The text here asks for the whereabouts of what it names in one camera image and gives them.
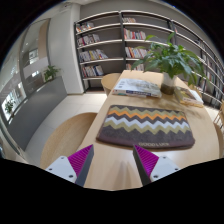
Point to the round wooden chair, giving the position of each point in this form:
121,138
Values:
220,140
66,140
108,81

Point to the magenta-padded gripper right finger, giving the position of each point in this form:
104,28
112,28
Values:
165,166

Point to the wooden slatted rack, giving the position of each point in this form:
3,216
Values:
220,115

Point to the yellow-green book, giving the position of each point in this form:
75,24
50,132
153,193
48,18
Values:
188,96

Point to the large white book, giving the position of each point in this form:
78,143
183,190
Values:
136,87

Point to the green potted plant, white vase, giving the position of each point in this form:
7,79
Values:
170,61

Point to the small green ledge plant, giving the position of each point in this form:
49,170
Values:
9,106
51,72

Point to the dark bookshelf unit with books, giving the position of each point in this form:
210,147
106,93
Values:
100,53

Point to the zigzag striped brown towel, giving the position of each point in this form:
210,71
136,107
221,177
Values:
143,126

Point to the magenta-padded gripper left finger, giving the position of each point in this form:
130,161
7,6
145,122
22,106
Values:
60,166

